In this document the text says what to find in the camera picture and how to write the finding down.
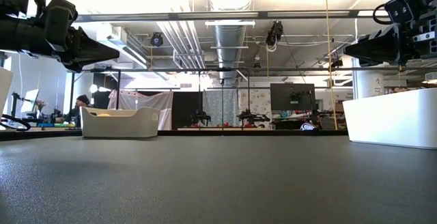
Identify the black curtain panel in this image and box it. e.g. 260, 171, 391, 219
171, 92, 204, 129

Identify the beige plastic basket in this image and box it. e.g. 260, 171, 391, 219
80, 106, 160, 139

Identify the black aluminium table frame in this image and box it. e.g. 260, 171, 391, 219
0, 129, 349, 141

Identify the black stand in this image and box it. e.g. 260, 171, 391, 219
10, 92, 21, 119

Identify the grey patterned curtain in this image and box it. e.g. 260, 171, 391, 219
203, 89, 239, 124

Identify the white-screen monitor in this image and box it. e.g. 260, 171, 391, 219
20, 88, 40, 114

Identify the black device on cord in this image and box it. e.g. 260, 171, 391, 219
265, 20, 284, 53

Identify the white plastic basket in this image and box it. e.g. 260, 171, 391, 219
342, 87, 437, 150
0, 67, 14, 115

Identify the white strip light fixture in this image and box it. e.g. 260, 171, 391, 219
204, 19, 256, 29

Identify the black table mat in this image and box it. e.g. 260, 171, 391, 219
0, 135, 437, 224

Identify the yellow rope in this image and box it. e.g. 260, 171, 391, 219
323, 0, 339, 131

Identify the blue white object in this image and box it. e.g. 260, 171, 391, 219
300, 121, 318, 132

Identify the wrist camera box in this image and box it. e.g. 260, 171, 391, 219
42, 0, 79, 53
385, 0, 429, 23

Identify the white cloth curtain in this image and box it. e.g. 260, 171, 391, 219
108, 89, 174, 131

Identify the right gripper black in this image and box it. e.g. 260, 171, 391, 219
343, 10, 437, 67

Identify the grey metal beam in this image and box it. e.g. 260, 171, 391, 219
73, 9, 390, 23

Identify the white round pillar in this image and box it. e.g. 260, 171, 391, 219
351, 58, 385, 99

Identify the person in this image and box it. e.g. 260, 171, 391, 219
54, 94, 92, 128

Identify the green flat item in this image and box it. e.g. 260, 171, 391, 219
37, 122, 74, 128

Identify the black round spotlight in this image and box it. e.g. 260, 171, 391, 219
150, 31, 164, 47

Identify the black monitor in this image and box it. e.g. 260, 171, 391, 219
270, 83, 317, 111

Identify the white floral curtain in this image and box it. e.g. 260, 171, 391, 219
238, 89, 272, 129

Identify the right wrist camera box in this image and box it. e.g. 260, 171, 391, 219
385, 0, 429, 23

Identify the silver ventilation duct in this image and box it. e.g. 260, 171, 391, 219
214, 24, 247, 87

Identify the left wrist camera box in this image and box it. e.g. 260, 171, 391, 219
42, 0, 79, 53

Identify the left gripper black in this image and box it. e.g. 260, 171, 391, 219
0, 14, 120, 74

